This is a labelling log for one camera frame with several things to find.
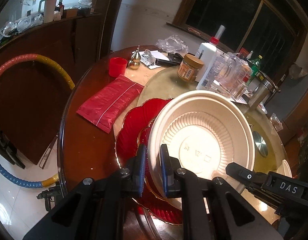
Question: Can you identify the small gold gourd ornament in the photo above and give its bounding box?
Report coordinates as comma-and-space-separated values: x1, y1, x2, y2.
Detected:
128, 46, 141, 70

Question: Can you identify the green plastic bottle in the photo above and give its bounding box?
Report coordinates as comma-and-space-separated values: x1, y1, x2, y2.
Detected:
247, 55, 262, 86

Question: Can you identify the small clear plastic box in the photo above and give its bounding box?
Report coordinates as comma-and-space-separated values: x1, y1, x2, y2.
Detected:
269, 113, 283, 132

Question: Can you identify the blue patterned snack dish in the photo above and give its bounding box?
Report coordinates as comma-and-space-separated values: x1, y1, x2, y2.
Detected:
257, 102, 267, 115

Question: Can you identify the gold glitter turntable mat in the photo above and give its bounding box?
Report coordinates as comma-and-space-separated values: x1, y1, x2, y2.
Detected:
244, 112, 286, 173

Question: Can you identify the red plastic cup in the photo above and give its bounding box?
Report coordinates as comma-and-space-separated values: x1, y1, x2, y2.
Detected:
108, 57, 127, 78

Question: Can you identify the clear bottle red cap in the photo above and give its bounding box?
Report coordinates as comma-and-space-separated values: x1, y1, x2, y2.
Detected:
196, 49, 229, 90

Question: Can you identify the steel turntable hub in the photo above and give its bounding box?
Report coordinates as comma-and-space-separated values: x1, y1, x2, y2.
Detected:
252, 131, 268, 158

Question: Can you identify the red plate with sticker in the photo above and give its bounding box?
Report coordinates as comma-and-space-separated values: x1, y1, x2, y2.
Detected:
137, 118, 173, 206

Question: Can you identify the peanut butter jar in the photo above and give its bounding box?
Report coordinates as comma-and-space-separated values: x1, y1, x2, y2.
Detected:
177, 54, 204, 83

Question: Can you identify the steel thermos flask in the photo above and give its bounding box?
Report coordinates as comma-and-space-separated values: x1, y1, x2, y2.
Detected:
248, 80, 276, 110

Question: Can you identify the large red glass plate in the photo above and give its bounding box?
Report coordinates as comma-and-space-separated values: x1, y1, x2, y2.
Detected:
115, 98, 183, 225

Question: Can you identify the glass beer mug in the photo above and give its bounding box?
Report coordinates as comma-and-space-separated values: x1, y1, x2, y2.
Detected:
215, 55, 243, 99

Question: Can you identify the grey refrigerator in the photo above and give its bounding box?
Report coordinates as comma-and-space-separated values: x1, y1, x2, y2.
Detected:
266, 70, 308, 131

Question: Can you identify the white moutai liquor bottle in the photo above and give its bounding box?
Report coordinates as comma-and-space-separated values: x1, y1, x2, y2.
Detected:
195, 37, 219, 82

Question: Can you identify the cream ribbed plastic bowl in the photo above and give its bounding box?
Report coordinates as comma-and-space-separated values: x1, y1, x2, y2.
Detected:
147, 90, 255, 195

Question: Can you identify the colourful hula hoop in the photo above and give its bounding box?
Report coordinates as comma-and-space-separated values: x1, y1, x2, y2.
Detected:
0, 53, 76, 189

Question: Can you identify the red foil packet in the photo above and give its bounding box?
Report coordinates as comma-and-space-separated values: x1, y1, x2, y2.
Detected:
77, 75, 144, 133

